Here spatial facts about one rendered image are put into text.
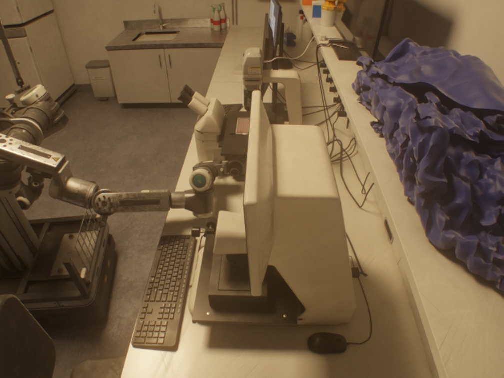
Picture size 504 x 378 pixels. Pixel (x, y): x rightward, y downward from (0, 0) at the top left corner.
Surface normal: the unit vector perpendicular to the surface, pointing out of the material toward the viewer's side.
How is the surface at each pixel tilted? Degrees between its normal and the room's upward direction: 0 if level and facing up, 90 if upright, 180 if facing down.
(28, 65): 90
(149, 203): 53
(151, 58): 90
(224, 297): 90
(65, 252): 0
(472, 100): 39
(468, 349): 0
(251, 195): 2
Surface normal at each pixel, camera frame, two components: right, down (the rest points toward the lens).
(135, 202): 0.25, 0.01
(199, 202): 0.16, 0.26
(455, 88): -0.47, -0.53
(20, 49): -0.04, 0.64
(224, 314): 0.00, -0.77
